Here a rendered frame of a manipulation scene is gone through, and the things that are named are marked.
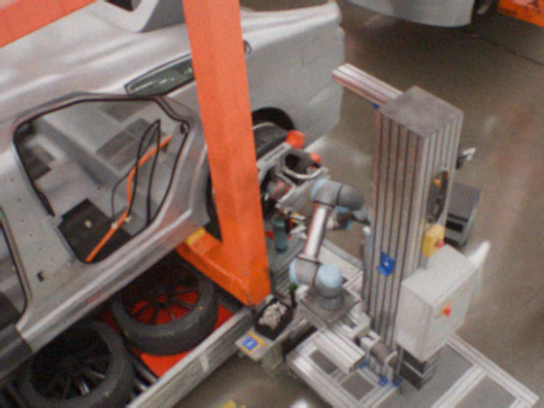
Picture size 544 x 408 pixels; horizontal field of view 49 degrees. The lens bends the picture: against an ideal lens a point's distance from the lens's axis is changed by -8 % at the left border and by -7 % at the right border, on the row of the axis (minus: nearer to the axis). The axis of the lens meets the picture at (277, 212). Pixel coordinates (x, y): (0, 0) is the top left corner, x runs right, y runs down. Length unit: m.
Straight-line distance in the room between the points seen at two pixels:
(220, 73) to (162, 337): 1.71
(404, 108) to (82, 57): 1.58
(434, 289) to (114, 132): 2.37
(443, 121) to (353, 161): 2.94
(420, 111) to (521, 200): 2.84
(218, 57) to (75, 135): 2.01
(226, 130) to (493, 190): 2.96
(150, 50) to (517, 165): 3.40
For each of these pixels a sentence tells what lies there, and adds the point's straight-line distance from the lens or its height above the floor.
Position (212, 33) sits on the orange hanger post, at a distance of 2.49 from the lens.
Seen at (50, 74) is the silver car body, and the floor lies 2.01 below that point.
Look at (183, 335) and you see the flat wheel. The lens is 3.72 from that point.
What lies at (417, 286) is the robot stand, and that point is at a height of 1.23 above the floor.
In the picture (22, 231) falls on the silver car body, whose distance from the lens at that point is 3.06.
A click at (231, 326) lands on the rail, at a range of 3.79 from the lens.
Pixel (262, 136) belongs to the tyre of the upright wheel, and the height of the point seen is 1.18.
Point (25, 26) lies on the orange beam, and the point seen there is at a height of 2.64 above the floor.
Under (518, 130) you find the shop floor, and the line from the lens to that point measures 5.92.
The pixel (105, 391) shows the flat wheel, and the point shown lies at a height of 0.50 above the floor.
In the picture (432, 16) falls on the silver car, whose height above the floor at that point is 0.87.
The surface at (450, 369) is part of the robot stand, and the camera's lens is 3.85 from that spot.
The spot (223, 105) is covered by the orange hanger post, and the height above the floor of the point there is 1.94.
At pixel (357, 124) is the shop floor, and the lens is 5.71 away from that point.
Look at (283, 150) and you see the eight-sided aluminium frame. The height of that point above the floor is 1.11.
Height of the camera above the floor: 3.47
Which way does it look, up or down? 45 degrees down
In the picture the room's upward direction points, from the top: 5 degrees counter-clockwise
